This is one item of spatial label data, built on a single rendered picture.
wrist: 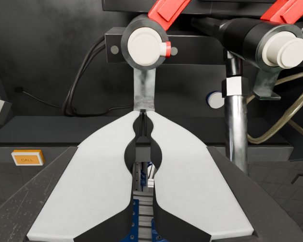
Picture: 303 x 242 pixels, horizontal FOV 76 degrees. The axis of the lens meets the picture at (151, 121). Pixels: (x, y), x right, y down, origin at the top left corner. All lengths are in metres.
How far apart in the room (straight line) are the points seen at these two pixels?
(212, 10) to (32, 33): 0.34
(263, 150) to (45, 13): 0.50
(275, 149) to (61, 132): 0.45
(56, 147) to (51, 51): 0.20
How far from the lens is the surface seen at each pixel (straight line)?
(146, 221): 0.83
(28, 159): 0.44
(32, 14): 0.47
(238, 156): 0.18
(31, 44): 0.48
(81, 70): 0.27
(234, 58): 0.19
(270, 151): 0.47
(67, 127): 0.47
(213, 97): 0.47
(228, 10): 0.29
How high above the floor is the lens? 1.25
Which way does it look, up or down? 59 degrees down
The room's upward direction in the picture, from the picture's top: 176 degrees clockwise
